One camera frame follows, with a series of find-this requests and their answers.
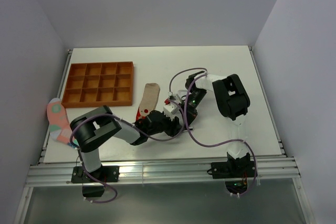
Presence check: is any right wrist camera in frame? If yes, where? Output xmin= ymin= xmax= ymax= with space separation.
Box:
xmin=168 ymin=92 xmax=183 ymax=103

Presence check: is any beige red reindeer sock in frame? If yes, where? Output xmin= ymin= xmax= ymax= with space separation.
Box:
xmin=136 ymin=83 xmax=160 ymax=120

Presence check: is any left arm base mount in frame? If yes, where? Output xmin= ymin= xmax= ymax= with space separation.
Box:
xmin=71 ymin=166 xmax=119 ymax=198

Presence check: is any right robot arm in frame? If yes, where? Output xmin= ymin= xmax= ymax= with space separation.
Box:
xmin=182 ymin=71 xmax=251 ymax=177

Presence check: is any aluminium frame rail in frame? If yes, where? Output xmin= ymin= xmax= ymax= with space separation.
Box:
xmin=25 ymin=156 xmax=301 ymax=187

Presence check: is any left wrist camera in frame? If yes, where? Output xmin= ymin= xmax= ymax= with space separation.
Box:
xmin=163 ymin=103 xmax=180 ymax=119

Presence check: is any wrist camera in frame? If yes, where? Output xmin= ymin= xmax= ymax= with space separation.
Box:
xmin=163 ymin=103 xmax=180 ymax=119
xmin=168 ymin=92 xmax=183 ymax=103

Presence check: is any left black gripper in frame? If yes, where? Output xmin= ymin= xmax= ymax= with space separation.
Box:
xmin=148 ymin=111 xmax=185 ymax=137

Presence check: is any pink patterned sock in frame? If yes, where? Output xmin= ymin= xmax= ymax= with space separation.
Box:
xmin=47 ymin=98 xmax=76 ymax=148

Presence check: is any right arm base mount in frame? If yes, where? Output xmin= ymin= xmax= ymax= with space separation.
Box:
xmin=207 ymin=153 xmax=257 ymax=195

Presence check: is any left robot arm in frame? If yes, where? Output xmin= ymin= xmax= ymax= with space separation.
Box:
xmin=70 ymin=105 xmax=183 ymax=182

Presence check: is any orange compartment tray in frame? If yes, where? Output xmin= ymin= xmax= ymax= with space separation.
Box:
xmin=62 ymin=61 xmax=134 ymax=108

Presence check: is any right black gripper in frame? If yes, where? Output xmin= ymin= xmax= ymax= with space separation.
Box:
xmin=178 ymin=88 xmax=207 ymax=129

